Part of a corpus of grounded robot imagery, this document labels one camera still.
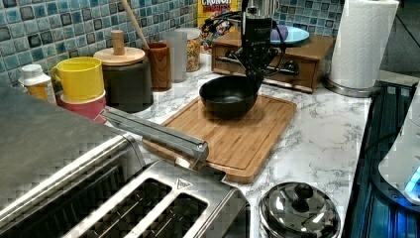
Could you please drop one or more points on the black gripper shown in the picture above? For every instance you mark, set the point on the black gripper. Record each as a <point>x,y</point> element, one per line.
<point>257,49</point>

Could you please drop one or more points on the black bowl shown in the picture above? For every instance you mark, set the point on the black bowl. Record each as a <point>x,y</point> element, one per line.
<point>229,96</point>

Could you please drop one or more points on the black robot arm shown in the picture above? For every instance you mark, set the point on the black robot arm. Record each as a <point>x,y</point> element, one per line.
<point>255,9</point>

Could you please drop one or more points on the purple object on plate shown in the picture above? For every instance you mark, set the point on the purple object on plate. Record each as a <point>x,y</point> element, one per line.
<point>278,33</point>

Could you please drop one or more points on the wooden drawer box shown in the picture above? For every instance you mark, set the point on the wooden drawer box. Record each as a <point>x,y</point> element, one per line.
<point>310,56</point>

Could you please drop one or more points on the light blue plate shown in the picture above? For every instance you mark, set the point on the light blue plate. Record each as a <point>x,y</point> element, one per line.
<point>295,35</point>

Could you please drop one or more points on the cereal jar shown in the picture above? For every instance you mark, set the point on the cereal jar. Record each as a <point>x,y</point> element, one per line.
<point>193,48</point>

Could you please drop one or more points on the bamboo cutting board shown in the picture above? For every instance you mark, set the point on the bamboo cutting board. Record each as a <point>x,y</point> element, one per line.
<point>237,147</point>

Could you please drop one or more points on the yellow cereal box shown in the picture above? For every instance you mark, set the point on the yellow cereal box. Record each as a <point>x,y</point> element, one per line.
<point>215,19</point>

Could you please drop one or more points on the grey tumbler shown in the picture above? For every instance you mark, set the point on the grey tumbler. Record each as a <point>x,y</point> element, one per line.
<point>177,42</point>

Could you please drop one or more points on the wooden utensil cup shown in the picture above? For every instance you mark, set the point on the wooden utensil cup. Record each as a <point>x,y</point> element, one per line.
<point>158,54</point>

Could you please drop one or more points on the paper towel roll on holder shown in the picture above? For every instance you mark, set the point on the paper towel roll on holder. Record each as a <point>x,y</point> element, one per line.
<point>361,41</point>

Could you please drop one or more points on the dark canister with wooden lid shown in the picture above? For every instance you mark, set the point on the dark canister with wooden lid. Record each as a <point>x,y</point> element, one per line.
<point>127,75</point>

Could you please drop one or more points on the steel pot lid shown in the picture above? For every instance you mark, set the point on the steel pot lid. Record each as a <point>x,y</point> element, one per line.
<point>298,210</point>

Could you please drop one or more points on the wooden spoon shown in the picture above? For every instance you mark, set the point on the wooden spoon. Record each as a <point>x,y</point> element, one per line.
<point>135,23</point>

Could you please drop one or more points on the silver toaster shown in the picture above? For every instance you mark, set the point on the silver toaster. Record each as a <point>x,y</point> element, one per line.
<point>169,201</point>

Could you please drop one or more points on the pink cup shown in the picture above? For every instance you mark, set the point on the pink cup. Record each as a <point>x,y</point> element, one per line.
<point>90,108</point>

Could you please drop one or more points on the yellow mug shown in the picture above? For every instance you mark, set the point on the yellow mug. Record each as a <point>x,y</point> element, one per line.
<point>81,78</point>

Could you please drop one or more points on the white appliance with blue light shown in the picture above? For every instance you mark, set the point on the white appliance with blue light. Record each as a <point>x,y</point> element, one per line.
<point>395,120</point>

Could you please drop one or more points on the white capped spice bottle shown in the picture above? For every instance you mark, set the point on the white capped spice bottle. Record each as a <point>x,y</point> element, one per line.
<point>37,82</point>

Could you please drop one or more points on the toaster oven with handle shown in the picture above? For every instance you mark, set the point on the toaster oven with handle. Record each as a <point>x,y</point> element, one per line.
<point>57,166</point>

